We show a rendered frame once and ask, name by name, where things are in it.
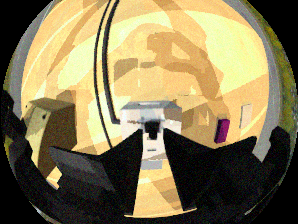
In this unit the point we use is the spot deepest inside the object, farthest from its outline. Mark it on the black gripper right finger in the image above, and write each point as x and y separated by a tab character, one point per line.
195	166

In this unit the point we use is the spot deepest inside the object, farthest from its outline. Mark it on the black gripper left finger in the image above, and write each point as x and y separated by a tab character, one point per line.
117	169

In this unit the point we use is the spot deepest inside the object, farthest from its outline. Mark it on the purple rectangular block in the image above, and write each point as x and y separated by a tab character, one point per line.
221	134

